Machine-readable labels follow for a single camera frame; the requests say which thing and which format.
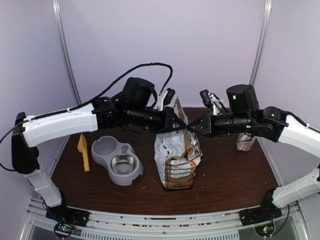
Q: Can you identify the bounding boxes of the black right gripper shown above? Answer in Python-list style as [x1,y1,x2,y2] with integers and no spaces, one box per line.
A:
[186,111,253,138]

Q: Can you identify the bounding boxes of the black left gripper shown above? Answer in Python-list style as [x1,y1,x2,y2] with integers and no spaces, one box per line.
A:
[126,104,187,134]

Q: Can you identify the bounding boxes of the dog food bag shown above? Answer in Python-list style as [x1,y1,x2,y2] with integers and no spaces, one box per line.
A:
[154,96,203,191]

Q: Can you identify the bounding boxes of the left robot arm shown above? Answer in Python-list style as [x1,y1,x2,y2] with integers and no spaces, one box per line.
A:
[11,77,186,222]

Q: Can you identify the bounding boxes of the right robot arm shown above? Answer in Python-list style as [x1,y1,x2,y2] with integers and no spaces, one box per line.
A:
[186,84,320,221]

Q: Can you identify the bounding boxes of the grey double pet feeder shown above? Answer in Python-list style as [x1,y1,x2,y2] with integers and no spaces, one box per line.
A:
[91,135,144,186]

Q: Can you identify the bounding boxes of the patterned mug yellow inside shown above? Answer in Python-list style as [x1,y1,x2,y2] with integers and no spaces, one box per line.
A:
[236,133,256,152]

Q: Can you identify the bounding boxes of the steel bowl in feeder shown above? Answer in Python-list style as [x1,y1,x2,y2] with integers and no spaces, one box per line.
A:
[111,153,137,175]

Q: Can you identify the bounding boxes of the yellow plastic scoop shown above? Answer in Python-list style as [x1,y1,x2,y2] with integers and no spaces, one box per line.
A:
[77,133,90,172]

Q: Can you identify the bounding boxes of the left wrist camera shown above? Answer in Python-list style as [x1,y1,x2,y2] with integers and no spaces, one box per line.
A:
[153,88,176,111]

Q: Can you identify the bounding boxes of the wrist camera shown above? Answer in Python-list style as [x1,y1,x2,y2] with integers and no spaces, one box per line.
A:
[153,88,176,111]
[199,89,226,116]

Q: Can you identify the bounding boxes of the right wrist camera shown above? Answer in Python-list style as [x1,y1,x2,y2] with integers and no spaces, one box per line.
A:
[199,89,226,116]

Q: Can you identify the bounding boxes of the front aluminium rail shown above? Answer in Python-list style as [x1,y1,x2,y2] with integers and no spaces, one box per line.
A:
[24,197,301,240]

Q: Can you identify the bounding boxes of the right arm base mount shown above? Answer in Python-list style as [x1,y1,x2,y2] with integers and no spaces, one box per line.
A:
[239,206,282,226]

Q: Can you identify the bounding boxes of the right aluminium frame post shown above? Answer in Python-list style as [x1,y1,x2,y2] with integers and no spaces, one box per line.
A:
[249,0,273,86]

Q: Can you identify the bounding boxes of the aluminium frame post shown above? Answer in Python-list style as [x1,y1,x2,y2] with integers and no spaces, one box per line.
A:
[52,0,82,105]
[249,0,273,86]

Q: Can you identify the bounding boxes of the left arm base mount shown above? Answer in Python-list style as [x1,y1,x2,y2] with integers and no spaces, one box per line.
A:
[45,205,90,227]

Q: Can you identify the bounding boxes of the left aluminium frame post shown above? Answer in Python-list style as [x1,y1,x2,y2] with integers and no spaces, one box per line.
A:
[52,0,82,105]

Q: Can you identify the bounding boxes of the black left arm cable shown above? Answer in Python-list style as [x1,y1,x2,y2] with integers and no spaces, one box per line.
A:
[0,62,174,172]

